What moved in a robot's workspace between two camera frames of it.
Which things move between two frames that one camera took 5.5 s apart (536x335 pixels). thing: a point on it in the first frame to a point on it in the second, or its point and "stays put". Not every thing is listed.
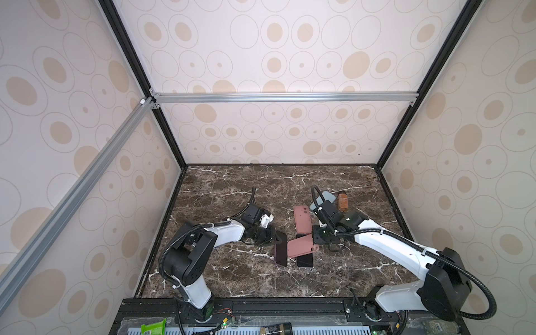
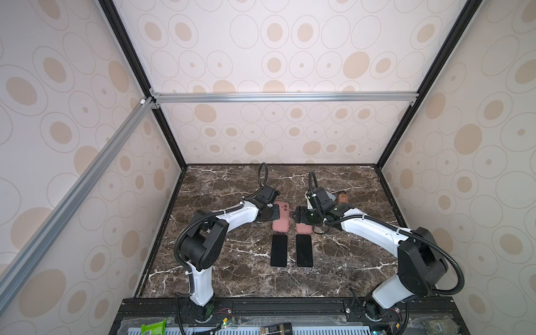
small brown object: [343, 201] stays put
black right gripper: [315, 240] to [300, 215]
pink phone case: [301, 246] to [282, 225]
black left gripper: [269, 232] to [276, 216]
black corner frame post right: [458, 26] stays put
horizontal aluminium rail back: [283, 98] stays put
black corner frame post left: [114, 17] stays put
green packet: [154, 329] stays put
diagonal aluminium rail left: [20, 269] stays put
